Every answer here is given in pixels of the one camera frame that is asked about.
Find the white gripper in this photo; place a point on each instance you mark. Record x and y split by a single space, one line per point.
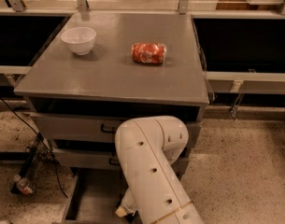
128 203

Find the black rxbar chocolate bar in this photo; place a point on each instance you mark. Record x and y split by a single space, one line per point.
131 216

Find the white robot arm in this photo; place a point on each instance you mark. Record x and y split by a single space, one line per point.
146 148

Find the grey bottom drawer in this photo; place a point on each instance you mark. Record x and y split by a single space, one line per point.
94 198

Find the grey drawer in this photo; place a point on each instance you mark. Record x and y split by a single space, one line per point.
78 128
84 154
94 198

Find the grey middle drawer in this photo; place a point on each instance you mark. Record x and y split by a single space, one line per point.
84 154

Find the grey top drawer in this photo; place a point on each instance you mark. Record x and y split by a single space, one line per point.
78 128

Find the grey drawer cabinet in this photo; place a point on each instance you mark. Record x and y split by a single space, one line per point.
107 82

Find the plastic water bottle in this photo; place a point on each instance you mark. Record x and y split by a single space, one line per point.
24 185

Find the black floor stand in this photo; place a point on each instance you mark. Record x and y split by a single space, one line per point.
28 164

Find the crushed red soda can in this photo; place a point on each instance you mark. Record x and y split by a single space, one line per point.
153 53

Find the white bowl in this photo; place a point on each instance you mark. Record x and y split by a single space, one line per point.
79 40

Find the right black bin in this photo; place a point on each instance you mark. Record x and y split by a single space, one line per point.
240 45

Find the black bin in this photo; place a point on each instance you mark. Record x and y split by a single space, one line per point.
240 45
24 38

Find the left black bin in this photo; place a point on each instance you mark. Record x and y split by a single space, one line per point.
24 38

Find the wooden furniture top right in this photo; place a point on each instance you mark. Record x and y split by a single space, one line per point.
243 5

